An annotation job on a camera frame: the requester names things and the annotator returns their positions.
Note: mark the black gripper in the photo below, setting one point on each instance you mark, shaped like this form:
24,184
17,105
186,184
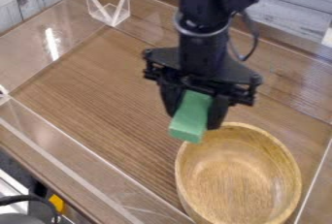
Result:
232,84

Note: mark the green rectangular block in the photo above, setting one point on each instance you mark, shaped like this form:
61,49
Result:
188,125

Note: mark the brown wooden bowl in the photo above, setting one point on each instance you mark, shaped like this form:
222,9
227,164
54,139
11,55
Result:
239,178

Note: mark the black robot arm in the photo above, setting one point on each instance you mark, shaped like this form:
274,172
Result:
203,64

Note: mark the yellow tag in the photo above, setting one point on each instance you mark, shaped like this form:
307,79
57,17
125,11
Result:
58,203

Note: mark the clear acrylic corner bracket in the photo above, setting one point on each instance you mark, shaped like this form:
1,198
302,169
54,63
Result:
111,14

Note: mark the clear acrylic barrier wall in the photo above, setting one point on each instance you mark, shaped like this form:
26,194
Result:
108,196

